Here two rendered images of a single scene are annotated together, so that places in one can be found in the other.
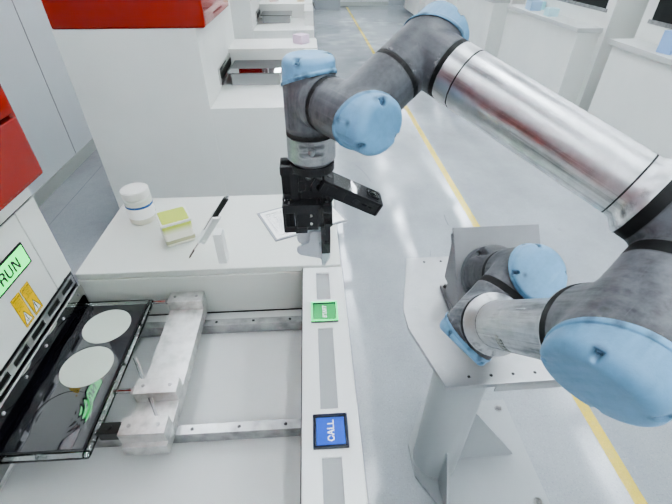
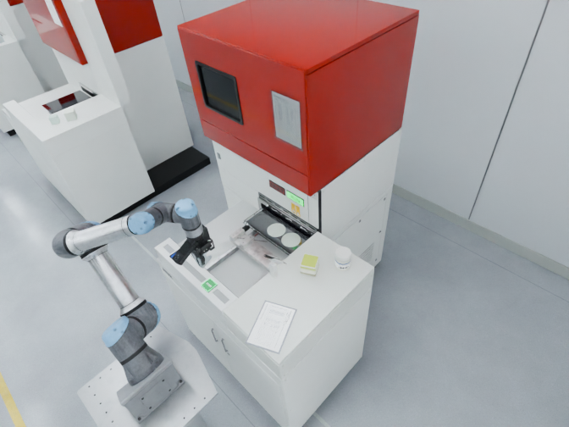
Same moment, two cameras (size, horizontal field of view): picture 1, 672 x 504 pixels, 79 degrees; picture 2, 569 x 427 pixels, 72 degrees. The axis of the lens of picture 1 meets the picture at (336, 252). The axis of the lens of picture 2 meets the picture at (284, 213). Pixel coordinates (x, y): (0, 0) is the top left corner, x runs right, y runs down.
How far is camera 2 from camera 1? 1.90 m
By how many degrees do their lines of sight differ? 91
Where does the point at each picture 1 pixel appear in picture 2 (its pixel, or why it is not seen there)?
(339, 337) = (196, 280)
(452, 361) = (160, 339)
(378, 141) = not seen: hidden behind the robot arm
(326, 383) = (188, 266)
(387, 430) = not seen: outside the picture
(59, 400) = (268, 221)
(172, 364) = (255, 250)
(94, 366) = (273, 231)
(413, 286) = (200, 370)
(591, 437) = not seen: outside the picture
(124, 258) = (312, 246)
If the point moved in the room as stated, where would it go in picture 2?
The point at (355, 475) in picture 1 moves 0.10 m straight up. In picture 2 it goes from (163, 252) to (157, 239)
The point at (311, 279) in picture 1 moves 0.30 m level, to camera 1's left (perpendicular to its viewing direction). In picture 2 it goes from (228, 295) to (278, 257)
